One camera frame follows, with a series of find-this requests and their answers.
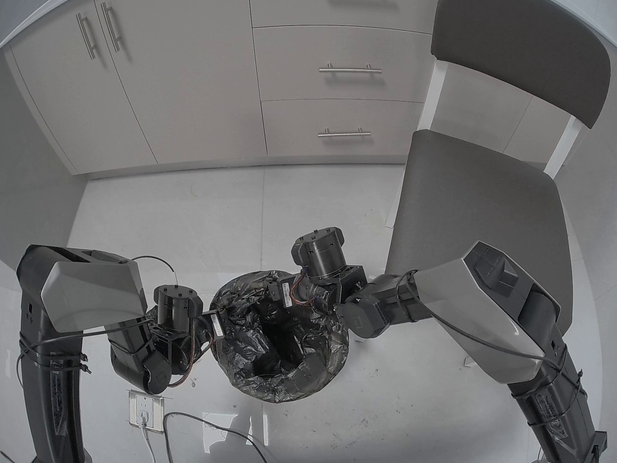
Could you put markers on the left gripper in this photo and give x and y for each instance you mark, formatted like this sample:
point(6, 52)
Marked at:
point(200, 335)

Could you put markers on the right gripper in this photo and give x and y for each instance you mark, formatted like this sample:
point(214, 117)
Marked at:
point(315, 298)

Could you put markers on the black plastic bag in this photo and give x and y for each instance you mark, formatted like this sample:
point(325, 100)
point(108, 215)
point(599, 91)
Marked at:
point(299, 374)

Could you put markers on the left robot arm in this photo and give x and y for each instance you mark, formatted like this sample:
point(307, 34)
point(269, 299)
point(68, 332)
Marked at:
point(91, 287)

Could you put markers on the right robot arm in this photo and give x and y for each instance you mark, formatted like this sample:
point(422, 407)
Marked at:
point(487, 306)

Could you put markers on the pale grey cabinet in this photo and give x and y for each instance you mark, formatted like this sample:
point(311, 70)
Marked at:
point(193, 89)

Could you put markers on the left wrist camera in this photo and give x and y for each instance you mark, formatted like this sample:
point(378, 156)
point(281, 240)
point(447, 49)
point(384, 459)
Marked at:
point(216, 326)

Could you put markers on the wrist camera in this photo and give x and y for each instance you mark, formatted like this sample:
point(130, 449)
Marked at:
point(284, 293)
point(216, 326)

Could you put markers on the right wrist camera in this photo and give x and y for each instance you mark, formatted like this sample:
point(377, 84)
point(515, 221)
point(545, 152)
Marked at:
point(284, 293)

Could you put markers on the grey chair with white frame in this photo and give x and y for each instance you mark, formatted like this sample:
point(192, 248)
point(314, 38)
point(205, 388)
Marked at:
point(482, 196)

